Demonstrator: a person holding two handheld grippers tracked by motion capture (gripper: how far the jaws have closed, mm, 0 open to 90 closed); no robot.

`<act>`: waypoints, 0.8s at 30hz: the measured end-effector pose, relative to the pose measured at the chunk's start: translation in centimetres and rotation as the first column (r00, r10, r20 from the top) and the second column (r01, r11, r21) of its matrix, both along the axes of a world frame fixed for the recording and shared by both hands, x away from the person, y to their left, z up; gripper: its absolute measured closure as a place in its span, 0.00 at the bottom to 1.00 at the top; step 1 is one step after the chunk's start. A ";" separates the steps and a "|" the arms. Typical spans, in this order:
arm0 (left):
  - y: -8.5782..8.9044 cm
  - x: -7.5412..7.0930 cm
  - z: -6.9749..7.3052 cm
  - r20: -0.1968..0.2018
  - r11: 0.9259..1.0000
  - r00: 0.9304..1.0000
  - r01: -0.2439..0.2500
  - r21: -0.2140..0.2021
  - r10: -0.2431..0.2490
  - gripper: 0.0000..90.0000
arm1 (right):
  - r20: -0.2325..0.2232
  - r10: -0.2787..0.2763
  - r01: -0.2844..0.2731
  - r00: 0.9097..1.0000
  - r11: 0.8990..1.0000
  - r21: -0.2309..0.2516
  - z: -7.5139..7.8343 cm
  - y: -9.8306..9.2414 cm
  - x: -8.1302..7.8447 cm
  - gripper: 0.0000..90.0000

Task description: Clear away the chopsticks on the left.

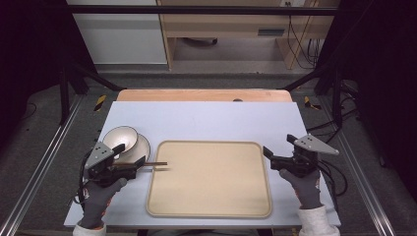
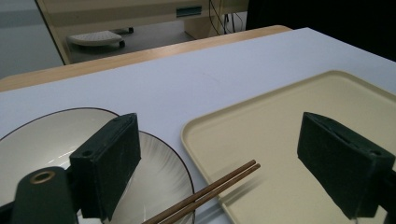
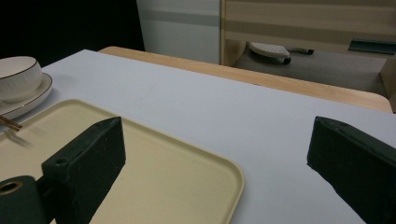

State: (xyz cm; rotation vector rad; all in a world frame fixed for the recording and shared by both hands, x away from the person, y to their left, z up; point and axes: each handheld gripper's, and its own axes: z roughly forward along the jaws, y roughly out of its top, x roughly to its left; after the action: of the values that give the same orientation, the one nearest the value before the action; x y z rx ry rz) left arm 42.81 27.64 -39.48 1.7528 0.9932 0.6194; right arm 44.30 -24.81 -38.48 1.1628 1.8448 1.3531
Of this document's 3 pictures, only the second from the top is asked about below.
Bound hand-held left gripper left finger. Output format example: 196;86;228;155
68;112;142;222

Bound black cables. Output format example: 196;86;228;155
207;0;248;35

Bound black curtain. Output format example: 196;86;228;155
245;0;396;63

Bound brown wooden chopstick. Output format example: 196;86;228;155
158;163;262;224
141;159;257;224

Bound white plate with dark rim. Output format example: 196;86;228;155
0;106;196;224

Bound beige desk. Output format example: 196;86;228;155
35;0;250;65

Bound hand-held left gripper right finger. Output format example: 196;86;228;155
297;111;396;220

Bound beige plastic tray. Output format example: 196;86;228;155
180;70;396;224

